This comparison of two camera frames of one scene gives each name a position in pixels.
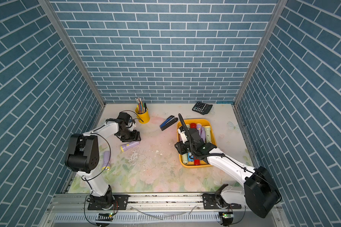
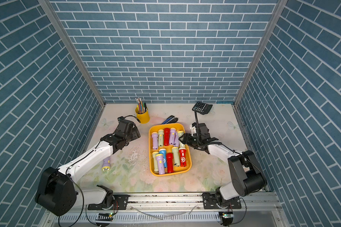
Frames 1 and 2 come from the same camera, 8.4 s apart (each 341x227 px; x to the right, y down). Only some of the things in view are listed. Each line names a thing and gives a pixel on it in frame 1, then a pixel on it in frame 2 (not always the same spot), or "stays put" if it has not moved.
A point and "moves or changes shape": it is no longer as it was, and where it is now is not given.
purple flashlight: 124,147 to 159,158
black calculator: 202,108 stays put
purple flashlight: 201,129 moves or changes shape
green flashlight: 184,158 to 155,165
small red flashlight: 197,162 to 169,156
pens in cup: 142,107 stays put
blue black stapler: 169,121 stays put
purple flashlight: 106,166 stays put
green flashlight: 208,134 moves or changes shape
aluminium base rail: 72,210 stays put
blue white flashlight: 190,157 to 163,151
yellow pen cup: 142,118 stays put
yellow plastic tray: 182,122 to 168,155
